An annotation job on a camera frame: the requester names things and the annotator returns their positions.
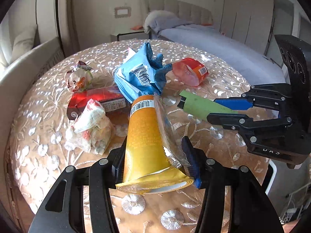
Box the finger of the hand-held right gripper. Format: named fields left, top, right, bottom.
left=214, top=83, right=292, bottom=117
left=206, top=113, right=293, bottom=142

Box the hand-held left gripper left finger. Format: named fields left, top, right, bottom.
left=29, top=138, right=128, bottom=233

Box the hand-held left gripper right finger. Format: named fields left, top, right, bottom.
left=181, top=136, right=285, bottom=233

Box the green plastic tube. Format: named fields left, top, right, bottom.
left=177, top=90, right=240, bottom=122

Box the clear plastic wrapper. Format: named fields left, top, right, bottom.
left=153, top=93, right=192, bottom=173

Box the white printed wrapper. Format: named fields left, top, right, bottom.
left=66, top=99, right=116, bottom=155

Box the red orange jelly cup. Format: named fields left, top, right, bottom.
left=172, top=58, right=209, bottom=86

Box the red snack packet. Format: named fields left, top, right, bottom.
left=67, top=86, right=133, bottom=120

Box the dark blue wrapper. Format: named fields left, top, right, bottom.
left=140, top=42, right=173, bottom=95

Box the light blue snack packet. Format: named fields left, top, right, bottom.
left=114, top=50, right=156, bottom=103

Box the colourful candy wrapper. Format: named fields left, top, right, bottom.
left=64, top=61, right=94, bottom=93

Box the bed with grey-blue cover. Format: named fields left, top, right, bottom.
left=159, top=24, right=287, bottom=85

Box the white bin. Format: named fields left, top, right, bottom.
left=264, top=161, right=277, bottom=195

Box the round table with embroidered cloth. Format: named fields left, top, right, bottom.
left=5, top=39, right=270, bottom=233

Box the beige wardrobe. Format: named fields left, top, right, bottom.
left=214, top=0, right=277, bottom=54

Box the beige tufted bed headboard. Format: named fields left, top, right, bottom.
left=138, top=0, right=214, bottom=26

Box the grey pillow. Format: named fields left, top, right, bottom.
left=144, top=10, right=195, bottom=33

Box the grey nightstand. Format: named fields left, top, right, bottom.
left=110, top=28, right=150, bottom=43

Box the beige window seat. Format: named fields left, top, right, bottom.
left=0, top=37, right=65, bottom=97

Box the beige cushion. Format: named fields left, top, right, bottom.
left=11, top=24, right=39, bottom=63

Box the white wire rack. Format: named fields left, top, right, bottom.
left=279, top=182, right=309, bottom=224

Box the framed wall switch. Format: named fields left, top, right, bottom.
left=114, top=6, right=132, bottom=18

